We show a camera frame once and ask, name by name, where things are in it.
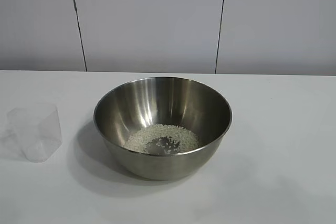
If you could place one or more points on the stainless steel mixing bowl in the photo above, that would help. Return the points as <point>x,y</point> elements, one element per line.
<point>157,166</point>

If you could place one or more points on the white rice grains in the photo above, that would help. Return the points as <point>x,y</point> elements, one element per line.
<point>136,140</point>

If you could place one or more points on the clear plastic measuring cup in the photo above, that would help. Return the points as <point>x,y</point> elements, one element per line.
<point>39,129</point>

